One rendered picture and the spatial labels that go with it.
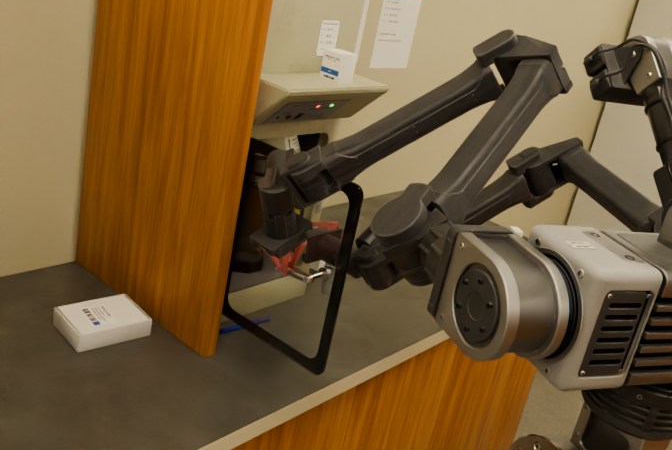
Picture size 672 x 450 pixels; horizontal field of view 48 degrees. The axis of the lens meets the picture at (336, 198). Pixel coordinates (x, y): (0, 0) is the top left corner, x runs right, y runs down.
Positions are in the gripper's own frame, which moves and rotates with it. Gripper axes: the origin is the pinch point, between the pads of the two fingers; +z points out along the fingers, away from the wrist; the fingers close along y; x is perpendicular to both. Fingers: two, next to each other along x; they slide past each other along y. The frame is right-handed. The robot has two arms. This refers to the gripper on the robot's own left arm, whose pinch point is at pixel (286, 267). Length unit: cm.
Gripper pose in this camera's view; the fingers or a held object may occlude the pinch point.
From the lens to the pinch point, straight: 142.2
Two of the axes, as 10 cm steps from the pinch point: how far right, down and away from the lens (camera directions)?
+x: 7.1, 3.9, -5.9
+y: -7.0, 4.6, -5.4
